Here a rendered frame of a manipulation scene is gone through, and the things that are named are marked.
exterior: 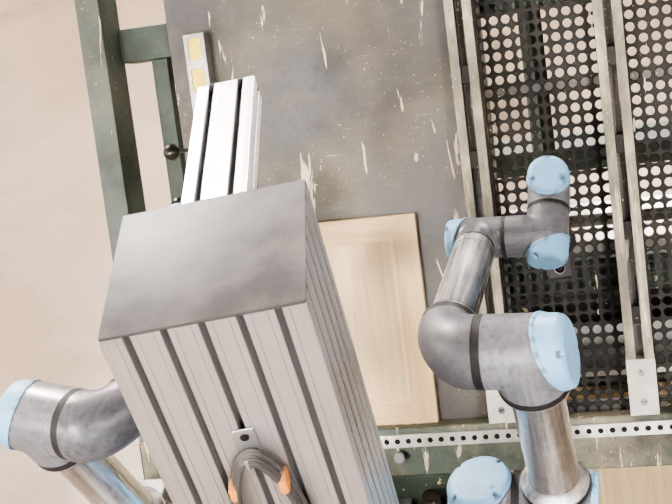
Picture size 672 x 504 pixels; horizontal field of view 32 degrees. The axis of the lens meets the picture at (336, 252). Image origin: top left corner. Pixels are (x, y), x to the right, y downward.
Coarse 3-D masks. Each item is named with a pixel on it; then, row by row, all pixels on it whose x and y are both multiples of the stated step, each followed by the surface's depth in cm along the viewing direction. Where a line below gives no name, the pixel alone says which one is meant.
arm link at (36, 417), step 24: (24, 384) 188; (48, 384) 188; (0, 408) 186; (24, 408) 184; (48, 408) 183; (0, 432) 187; (24, 432) 184; (48, 432) 182; (48, 456) 186; (72, 480) 197; (96, 480) 198; (120, 480) 203
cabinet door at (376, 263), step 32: (320, 224) 269; (352, 224) 267; (384, 224) 266; (416, 224) 265; (352, 256) 269; (384, 256) 267; (416, 256) 265; (352, 288) 270; (384, 288) 268; (416, 288) 266; (352, 320) 271; (384, 320) 269; (416, 320) 267; (384, 352) 270; (416, 352) 268; (384, 384) 271; (416, 384) 269; (384, 416) 272; (416, 416) 270
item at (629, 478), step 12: (612, 468) 294; (624, 468) 294; (636, 468) 293; (648, 468) 293; (660, 468) 292; (600, 480) 297; (612, 480) 297; (624, 480) 297; (636, 480) 296; (648, 480) 295; (660, 480) 295; (600, 492) 300; (612, 492) 300; (624, 492) 299; (636, 492) 299; (648, 492) 298; (660, 492) 298
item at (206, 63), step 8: (184, 40) 268; (200, 40) 267; (208, 40) 270; (184, 48) 268; (208, 48) 269; (208, 56) 269; (192, 64) 268; (200, 64) 268; (208, 64) 268; (208, 72) 268; (192, 80) 269; (208, 80) 268; (192, 88) 269; (192, 96) 269; (192, 104) 269
